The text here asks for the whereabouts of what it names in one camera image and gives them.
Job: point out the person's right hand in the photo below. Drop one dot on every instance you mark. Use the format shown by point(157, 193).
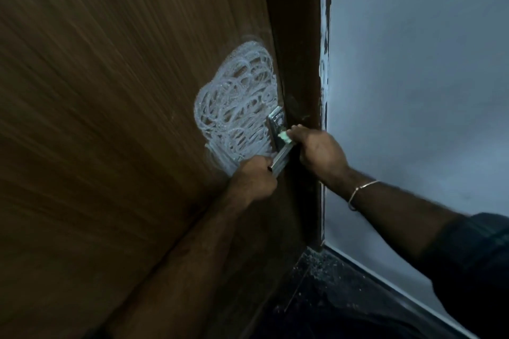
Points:
point(322, 156)

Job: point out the person's left hand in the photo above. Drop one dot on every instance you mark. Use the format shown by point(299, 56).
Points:
point(254, 182)

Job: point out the green cleaning cloth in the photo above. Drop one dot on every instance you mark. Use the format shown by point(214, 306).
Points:
point(284, 137)

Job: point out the brown wooden door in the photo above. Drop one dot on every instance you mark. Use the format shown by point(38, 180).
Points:
point(99, 92)

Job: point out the person's left forearm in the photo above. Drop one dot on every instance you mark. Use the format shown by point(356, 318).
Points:
point(191, 263)

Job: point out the person's right forearm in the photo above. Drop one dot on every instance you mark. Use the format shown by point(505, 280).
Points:
point(397, 215)

